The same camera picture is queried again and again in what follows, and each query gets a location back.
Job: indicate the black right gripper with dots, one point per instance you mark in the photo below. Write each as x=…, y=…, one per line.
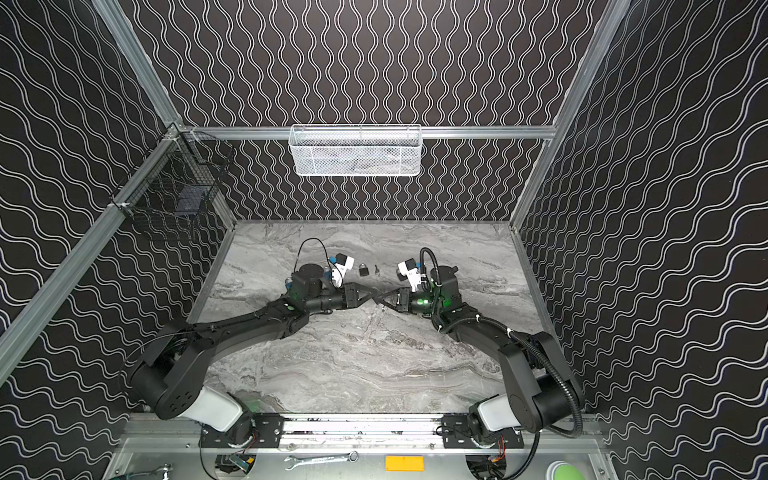
x=402, y=300

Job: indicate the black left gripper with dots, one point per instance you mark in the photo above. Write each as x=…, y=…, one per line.
x=351, y=297

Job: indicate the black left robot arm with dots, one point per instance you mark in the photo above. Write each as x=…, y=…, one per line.
x=170, y=373

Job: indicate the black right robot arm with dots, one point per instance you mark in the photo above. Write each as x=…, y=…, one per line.
x=540, y=390

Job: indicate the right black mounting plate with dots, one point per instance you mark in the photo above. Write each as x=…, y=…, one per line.
x=464, y=431

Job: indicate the black mounting plate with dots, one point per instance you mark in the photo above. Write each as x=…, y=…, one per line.
x=251, y=431
x=464, y=431

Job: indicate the silver combination wrench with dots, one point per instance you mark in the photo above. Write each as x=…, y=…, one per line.
x=293, y=462

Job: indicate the yellow label plate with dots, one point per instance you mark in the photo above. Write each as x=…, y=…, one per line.
x=404, y=464

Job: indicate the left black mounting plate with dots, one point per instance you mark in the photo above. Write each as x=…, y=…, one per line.
x=251, y=431

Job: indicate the green round button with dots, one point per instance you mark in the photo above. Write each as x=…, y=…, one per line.
x=561, y=470

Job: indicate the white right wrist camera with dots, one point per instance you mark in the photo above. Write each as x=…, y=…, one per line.
x=414, y=273

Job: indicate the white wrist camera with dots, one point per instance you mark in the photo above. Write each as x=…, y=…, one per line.
x=414, y=273
x=341, y=264

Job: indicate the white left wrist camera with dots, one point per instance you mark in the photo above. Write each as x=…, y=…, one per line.
x=341, y=264

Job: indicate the white wire mesh basket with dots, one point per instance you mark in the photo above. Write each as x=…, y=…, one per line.
x=356, y=150

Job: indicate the black wire mesh basket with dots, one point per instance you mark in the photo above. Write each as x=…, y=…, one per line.
x=180, y=201

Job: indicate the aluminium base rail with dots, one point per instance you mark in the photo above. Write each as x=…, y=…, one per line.
x=313, y=433

